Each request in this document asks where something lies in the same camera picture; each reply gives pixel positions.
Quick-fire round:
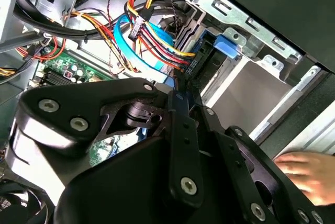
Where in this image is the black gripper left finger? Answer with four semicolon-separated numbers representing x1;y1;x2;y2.
4;73;205;206

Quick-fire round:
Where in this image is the red yellow disk power wire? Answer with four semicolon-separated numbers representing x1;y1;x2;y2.
124;0;200;81

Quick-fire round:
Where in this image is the hard disk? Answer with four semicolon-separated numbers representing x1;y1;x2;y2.
167;28;241;91

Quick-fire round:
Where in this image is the person bare hand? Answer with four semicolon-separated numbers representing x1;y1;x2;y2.
273;151;335;206

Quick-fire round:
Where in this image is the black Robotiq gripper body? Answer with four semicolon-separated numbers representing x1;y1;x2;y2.
52;135;244;224

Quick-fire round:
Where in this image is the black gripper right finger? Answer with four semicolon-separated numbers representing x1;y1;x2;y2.
187;76;329;224

